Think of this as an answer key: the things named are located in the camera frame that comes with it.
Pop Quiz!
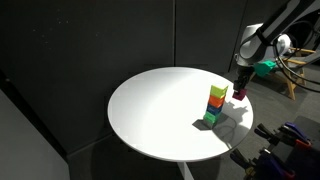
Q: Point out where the teal camera mount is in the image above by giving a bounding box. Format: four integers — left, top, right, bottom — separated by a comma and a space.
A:
254, 60, 276, 77

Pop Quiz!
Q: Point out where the pink block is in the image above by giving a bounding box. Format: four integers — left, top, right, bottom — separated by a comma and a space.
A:
232, 89, 247, 101

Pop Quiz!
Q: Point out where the blue block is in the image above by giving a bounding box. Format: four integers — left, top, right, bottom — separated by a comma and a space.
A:
207, 104, 222, 115

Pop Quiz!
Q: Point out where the wooden chair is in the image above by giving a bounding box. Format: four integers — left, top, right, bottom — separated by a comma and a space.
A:
249, 46, 318, 101

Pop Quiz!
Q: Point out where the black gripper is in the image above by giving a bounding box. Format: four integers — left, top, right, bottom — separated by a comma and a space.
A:
233, 66, 254, 93

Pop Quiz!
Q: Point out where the purple orange clamp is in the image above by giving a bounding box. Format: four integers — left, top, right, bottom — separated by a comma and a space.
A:
254, 122, 312, 148

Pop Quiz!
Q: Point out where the round white table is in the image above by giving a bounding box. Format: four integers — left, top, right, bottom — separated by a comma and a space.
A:
107, 67, 253, 180

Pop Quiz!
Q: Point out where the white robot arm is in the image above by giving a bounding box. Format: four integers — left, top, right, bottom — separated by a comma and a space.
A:
233, 0, 320, 94

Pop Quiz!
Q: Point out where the orange block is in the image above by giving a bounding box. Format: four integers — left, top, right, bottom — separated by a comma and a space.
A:
208, 96, 225, 108

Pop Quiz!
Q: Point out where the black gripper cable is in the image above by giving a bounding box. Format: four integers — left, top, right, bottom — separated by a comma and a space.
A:
272, 20, 320, 94

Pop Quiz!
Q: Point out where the green block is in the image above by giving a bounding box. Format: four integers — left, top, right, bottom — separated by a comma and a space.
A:
203, 111, 220, 124

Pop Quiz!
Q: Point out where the yellow-green block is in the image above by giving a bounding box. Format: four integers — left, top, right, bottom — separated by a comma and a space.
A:
210, 85, 228, 99

